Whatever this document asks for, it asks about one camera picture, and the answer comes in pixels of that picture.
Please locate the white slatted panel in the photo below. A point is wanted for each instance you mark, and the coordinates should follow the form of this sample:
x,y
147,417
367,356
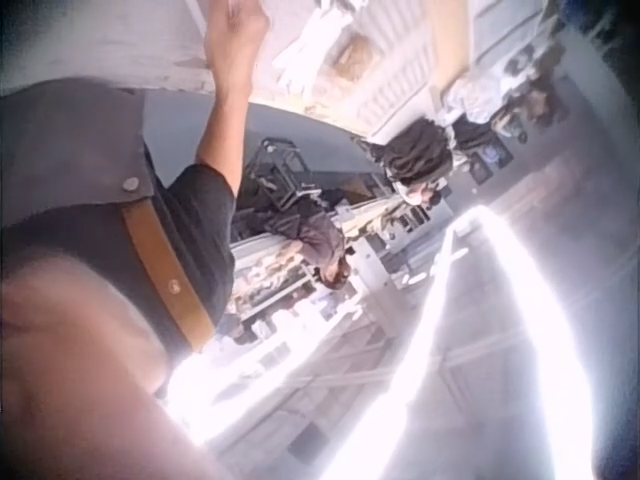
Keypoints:
x,y
400,75

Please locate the glass bread display counter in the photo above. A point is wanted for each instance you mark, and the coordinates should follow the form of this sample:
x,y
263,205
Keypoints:
x,y
270,280

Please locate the black metal cart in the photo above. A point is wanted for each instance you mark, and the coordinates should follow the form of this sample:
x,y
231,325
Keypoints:
x,y
280,172

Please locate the white cloth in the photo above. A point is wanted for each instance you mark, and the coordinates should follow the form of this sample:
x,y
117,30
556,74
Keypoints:
x,y
305,55

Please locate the person's right hand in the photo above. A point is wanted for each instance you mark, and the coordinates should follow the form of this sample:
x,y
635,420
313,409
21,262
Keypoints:
x,y
235,35

